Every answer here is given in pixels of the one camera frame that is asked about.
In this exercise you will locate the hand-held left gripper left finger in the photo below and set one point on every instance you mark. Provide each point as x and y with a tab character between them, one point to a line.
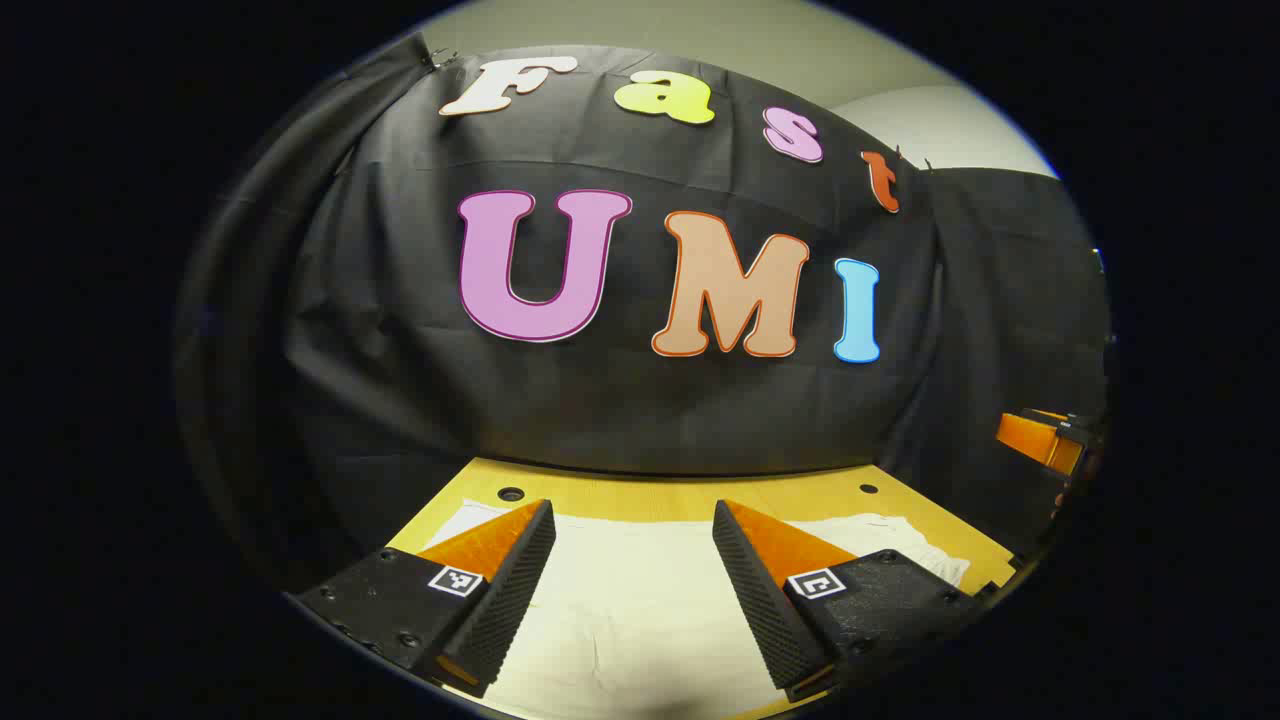
512	598

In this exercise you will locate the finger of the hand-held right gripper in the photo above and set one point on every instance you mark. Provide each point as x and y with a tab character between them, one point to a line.
1035	440

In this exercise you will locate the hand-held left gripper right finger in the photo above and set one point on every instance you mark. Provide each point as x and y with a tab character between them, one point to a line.
760	600

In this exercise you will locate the white jeans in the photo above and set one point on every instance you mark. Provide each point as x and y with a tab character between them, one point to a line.
640	620

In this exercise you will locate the black backdrop cloth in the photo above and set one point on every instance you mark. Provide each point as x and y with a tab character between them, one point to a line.
600	400

